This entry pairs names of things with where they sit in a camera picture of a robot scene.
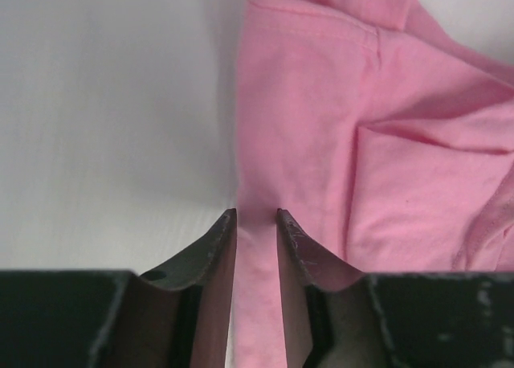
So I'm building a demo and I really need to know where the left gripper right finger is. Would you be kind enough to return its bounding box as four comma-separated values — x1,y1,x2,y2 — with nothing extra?
275,209,364,367

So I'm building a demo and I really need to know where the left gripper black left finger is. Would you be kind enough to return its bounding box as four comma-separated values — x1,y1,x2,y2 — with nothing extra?
141,208,237,367

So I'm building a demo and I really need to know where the pink t shirt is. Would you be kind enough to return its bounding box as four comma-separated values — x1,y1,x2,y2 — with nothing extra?
234,0,513,367

